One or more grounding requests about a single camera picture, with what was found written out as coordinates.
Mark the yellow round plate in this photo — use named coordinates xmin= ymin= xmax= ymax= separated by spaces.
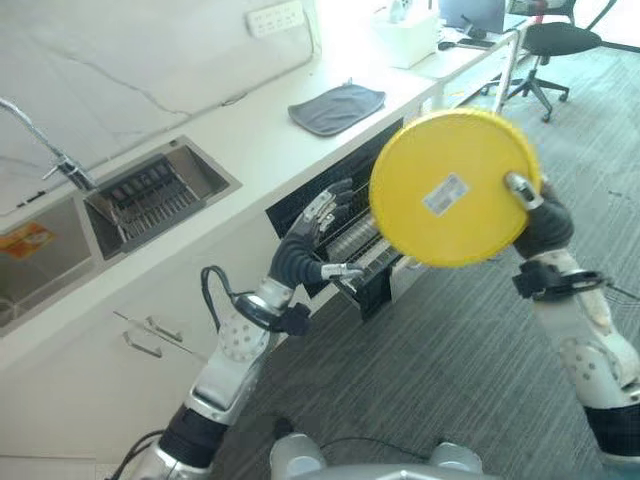
xmin=367 ymin=107 xmax=543 ymax=268

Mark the orange sponge packet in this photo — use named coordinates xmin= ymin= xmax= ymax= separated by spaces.
xmin=0 ymin=220 xmax=56 ymax=259

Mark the white power strip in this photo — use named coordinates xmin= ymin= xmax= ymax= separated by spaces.
xmin=244 ymin=0 xmax=307 ymax=39

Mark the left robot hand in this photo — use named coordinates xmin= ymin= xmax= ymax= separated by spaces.
xmin=268 ymin=178 xmax=365 ymax=299

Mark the black sink drain rack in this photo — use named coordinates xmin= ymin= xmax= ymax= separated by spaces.
xmin=83 ymin=152 xmax=221 ymax=252

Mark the white plastic box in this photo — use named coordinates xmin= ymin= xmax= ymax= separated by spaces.
xmin=370 ymin=8 xmax=444 ymax=70

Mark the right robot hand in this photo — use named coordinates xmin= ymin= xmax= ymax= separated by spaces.
xmin=502 ymin=171 xmax=575 ymax=262

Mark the silver robot torso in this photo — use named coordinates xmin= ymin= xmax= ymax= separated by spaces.
xmin=268 ymin=431 xmax=485 ymax=480

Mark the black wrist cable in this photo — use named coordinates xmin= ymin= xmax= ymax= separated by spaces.
xmin=199 ymin=264 xmax=271 ymax=331

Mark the black office chair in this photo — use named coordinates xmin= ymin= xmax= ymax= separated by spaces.
xmin=479 ymin=0 xmax=619 ymax=124

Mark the stainless steel sink basin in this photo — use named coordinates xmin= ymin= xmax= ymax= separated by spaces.
xmin=0 ymin=134 xmax=244 ymax=337

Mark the silver cabinet handle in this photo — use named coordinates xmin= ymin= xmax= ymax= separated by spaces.
xmin=122 ymin=330 xmax=164 ymax=359
xmin=143 ymin=314 xmax=185 ymax=342

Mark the grey folded cloth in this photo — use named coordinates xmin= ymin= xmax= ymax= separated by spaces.
xmin=287 ymin=78 xmax=387 ymax=137

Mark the chrome sink faucet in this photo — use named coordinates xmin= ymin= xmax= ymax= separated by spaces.
xmin=0 ymin=96 xmax=97 ymax=192

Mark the white desk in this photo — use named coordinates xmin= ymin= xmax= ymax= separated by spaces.
xmin=399 ymin=9 xmax=537 ymax=116

